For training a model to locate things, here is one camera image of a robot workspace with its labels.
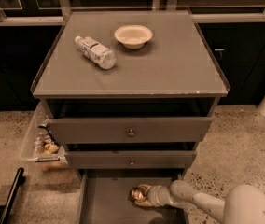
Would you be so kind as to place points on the clear plastic storage bin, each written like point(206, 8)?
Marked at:
point(44, 162)

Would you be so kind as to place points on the grey drawer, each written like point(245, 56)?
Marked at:
point(129, 130)
point(130, 159)
point(106, 197)

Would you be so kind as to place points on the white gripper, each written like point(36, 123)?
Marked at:
point(155, 195)

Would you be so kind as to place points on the clear plastic water bottle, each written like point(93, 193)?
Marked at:
point(104, 57)

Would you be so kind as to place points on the bottom grey drawer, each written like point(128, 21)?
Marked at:
point(106, 197)

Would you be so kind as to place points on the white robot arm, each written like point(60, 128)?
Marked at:
point(227, 181)

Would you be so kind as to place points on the white paper bowl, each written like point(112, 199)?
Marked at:
point(133, 36)

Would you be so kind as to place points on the top grey drawer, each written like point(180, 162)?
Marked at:
point(129, 130)

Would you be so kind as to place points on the black metal stand leg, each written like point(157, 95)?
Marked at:
point(5, 208)

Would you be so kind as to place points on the grey drawer cabinet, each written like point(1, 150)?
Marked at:
point(173, 75)

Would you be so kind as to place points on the middle grey drawer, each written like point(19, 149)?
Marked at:
point(130, 159)

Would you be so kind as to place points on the orange soda can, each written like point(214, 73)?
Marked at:
point(139, 194)

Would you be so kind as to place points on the snack items in bin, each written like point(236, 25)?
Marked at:
point(44, 142)

